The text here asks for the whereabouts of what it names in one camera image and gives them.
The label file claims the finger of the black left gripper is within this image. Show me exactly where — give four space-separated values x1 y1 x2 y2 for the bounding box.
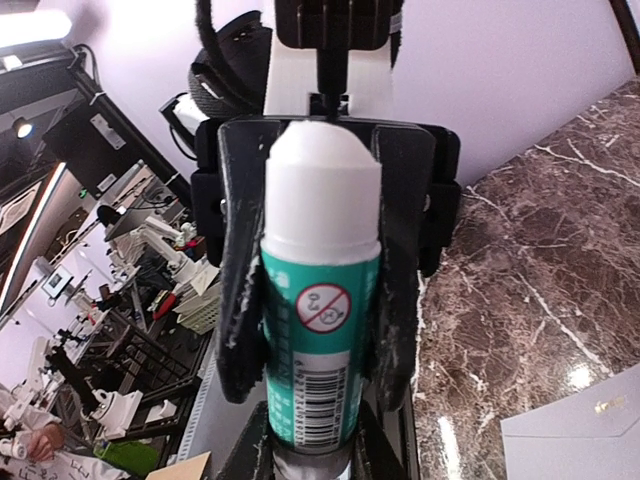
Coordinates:
372 124 433 411
216 118 287 404

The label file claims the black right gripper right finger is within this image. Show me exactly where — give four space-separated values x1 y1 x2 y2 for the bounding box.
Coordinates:
352 402 415 479

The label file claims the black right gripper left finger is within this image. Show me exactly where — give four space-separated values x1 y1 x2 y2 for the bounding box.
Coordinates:
216 402 275 480

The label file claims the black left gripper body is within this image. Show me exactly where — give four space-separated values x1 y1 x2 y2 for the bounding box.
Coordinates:
191 116 461 276

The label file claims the white green glue stick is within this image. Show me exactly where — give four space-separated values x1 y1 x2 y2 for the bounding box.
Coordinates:
261 120 382 454

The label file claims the grey paper envelope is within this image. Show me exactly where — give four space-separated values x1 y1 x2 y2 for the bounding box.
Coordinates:
501 365 639 479

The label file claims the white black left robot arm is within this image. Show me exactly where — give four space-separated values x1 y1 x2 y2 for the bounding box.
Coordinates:
179 1 461 411

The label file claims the white perforated storage basket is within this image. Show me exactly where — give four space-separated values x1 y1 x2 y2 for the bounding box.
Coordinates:
174 297 220 335

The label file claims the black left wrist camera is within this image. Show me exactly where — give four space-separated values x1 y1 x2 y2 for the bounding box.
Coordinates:
189 1 402 118

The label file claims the white slotted cable duct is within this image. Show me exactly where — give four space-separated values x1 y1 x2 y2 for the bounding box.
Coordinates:
176 364 218 461

